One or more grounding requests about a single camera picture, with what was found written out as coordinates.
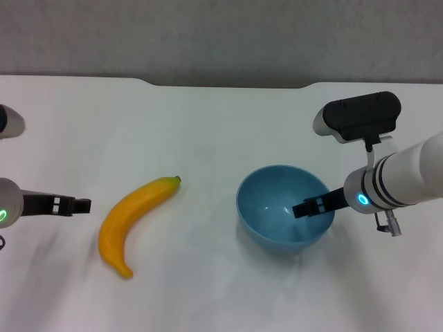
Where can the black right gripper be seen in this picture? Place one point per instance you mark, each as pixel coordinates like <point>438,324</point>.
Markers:
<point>337,200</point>

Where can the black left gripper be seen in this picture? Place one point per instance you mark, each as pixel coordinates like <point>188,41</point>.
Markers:
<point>41,204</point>

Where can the blue bowl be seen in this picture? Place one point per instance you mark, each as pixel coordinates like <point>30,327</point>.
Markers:
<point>273,221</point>

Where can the yellow banana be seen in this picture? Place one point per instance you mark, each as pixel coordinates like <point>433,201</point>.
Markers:
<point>119,216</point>

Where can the white right camera mount bracket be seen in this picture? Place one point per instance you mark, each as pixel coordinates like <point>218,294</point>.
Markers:
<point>377,150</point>

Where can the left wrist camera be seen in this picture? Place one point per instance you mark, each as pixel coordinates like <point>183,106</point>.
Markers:
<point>10,121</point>

